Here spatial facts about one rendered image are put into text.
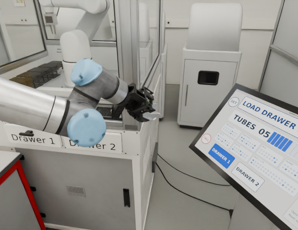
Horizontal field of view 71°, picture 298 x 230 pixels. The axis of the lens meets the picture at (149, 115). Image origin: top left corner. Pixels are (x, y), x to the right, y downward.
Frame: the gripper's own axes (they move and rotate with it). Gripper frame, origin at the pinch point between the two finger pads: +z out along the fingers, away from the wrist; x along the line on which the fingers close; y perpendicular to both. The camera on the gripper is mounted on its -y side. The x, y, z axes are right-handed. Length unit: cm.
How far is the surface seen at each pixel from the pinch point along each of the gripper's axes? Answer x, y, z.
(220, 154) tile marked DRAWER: -16.6, 18.0, 13.2
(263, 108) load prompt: -5.9, 35.6, 12.4
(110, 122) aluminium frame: 7.2, -23.6, 1.9
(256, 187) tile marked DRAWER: -29.3, 26.3, 10.7
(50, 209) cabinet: -20, -103, 26
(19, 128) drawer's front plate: 12, -67, -18
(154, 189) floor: -8, -70, 103
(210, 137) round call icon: -9.3, 15.5, 14.3
